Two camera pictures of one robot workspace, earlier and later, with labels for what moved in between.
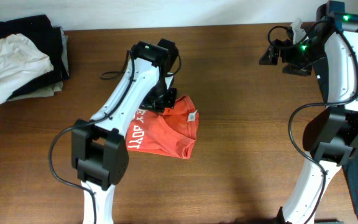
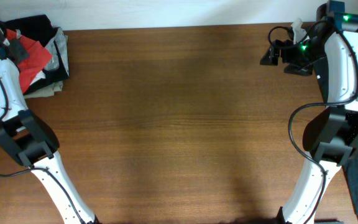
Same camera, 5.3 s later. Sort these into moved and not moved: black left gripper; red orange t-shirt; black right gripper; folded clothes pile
Moved: red orange t-shirt; black left gripper
Not moved: folded clothes pile; black right gripper
